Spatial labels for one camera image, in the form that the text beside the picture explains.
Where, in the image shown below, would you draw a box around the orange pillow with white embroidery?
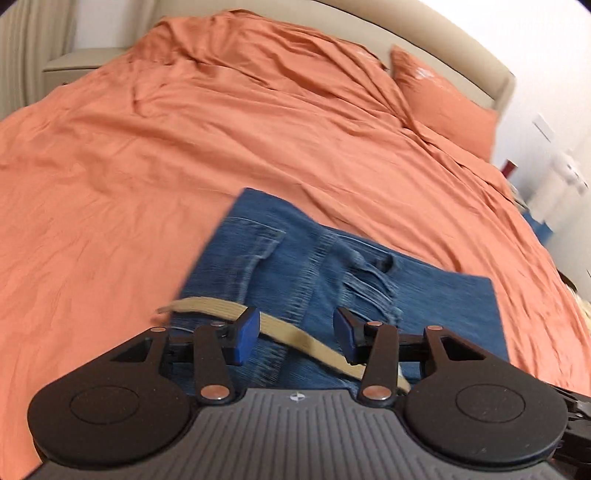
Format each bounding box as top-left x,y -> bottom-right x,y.
390,45 -> 500,161

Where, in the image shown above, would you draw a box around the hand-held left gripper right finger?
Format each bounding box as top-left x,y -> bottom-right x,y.
333,306 -> 488,406

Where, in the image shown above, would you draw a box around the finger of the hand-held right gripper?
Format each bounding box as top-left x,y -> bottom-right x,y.
550,384 -> 591,463

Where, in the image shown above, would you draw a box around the blue denim pants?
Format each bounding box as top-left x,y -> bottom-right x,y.
178,187 -> 511,403

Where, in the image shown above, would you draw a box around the beige upholstered bed headboard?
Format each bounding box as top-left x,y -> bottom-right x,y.
318,0 -> 517,114

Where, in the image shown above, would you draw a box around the beige pleated curtain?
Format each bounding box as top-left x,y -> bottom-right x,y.
0,0 -> 78,121

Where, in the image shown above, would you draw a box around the beige fabric belt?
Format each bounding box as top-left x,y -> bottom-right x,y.
154,297 -> 413,396

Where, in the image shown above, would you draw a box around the beige nightstand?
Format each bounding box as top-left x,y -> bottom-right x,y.
43,46 -> 132,88

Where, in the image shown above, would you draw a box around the orange duvet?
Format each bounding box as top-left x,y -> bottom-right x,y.
0,10 -> 591,476

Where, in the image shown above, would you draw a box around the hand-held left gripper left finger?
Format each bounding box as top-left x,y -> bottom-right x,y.
108,306 -> 262,404

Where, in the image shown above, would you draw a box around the white wall switch plate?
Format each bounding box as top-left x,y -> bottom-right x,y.
532,114 -> 556,142

